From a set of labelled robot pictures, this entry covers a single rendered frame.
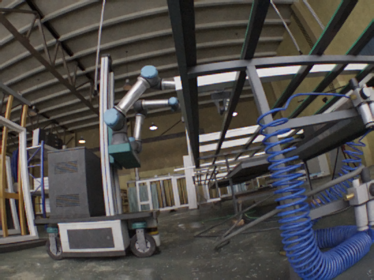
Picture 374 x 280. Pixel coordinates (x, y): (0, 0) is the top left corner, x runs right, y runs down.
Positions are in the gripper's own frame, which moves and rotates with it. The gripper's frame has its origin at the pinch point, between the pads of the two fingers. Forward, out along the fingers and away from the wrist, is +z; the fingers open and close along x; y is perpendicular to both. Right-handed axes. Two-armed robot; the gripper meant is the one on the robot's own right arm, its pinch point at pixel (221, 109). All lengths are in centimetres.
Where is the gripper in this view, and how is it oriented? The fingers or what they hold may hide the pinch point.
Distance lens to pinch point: 160.0
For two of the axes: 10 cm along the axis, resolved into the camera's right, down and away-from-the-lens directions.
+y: -0.3, -2.6, 9.6
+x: -9.9, 1.7, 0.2
